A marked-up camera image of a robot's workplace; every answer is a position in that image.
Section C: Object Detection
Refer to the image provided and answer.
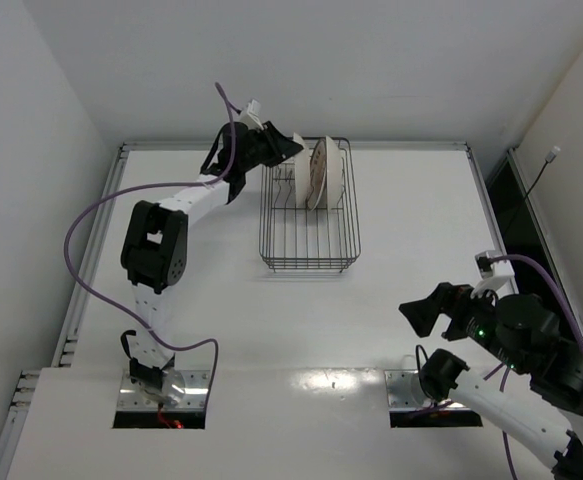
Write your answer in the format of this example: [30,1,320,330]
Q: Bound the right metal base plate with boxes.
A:
[384,369,469,413]

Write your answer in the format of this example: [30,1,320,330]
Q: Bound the metal base plate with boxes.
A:
[116,370,210,413]
[384,369,469,413]

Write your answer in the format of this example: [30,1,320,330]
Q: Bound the brown lattice pattern plate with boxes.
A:
[293,133,311,208]

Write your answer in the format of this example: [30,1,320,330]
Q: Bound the black wire dish rack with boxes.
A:
[259,137,361,274]

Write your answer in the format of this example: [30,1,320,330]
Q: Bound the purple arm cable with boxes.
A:
[410,253,583,480]
[64,82,220,401]

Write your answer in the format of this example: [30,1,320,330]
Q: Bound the brown floral pattern plate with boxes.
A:
[325,136,343,210]

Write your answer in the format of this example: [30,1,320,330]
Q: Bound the aluminium table frame rail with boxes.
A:
[119,139,471,152]

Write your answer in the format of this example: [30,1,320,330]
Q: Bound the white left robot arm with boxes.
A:
[121,122,307,404]

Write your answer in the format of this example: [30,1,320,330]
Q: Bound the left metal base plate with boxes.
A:
[116,370,210,413]

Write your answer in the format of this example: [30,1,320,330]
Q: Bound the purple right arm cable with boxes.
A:
[410,253,583,480]

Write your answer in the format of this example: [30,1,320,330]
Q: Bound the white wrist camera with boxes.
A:
[471,250,515,298]
[239,99,263,131]

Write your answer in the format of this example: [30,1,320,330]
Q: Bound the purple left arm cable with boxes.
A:
[64,82,220,401]

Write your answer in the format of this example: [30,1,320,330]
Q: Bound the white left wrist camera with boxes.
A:
[239,99,263,131]

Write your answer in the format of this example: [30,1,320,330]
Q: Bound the sunburst pattern plate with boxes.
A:
[306,137,327,211]

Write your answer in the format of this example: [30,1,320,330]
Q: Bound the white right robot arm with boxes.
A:
[399,283,583,479]

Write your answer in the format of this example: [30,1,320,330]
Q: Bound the black cable with white plug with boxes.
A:
[500,145,562,236]

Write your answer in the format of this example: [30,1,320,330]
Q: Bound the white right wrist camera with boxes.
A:
[471,250,515,298]

